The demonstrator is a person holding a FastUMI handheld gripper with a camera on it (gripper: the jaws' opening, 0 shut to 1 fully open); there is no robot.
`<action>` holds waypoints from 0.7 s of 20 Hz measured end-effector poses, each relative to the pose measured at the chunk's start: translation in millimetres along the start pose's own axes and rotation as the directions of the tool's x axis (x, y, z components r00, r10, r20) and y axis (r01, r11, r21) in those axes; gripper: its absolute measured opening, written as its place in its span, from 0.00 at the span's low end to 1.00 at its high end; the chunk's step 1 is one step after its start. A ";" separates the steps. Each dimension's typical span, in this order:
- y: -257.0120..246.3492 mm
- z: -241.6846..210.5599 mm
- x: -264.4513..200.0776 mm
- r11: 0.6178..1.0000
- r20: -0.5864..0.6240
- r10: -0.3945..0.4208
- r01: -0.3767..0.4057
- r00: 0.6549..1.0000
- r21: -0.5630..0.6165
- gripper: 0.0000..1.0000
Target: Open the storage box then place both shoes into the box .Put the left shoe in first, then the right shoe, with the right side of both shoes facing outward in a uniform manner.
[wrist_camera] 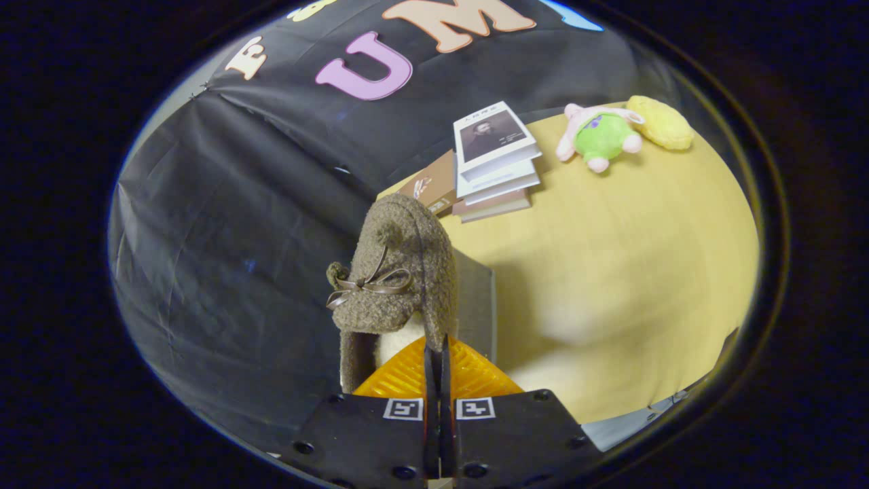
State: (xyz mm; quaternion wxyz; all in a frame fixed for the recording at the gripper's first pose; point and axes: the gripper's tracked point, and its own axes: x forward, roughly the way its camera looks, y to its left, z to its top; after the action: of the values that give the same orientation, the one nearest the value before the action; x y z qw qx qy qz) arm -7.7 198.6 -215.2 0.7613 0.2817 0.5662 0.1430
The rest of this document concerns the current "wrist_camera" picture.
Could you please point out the plain white book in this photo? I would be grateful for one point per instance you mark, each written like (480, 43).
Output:
(502, 183)

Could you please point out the brown cover book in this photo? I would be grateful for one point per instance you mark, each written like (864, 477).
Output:
(438, 183)

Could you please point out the grey fabric storage box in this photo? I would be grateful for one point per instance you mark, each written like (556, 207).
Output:
(475, 305)

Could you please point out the grey brown book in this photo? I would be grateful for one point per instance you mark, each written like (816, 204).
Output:
(495, 206)

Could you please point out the brown fuzzy shoe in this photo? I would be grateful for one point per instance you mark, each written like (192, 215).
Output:
(407, 231)

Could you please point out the yellow plush toy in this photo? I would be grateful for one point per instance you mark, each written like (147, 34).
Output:
(662, 122)

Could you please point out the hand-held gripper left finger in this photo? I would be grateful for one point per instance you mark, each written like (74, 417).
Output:
(373, 441)

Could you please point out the white book with portrait cover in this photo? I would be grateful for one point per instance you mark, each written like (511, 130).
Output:
(492, 136)

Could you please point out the green and pink plush toy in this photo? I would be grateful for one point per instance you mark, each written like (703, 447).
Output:
(601, 136)

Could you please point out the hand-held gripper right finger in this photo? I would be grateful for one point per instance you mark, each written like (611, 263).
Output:
(516, 441)

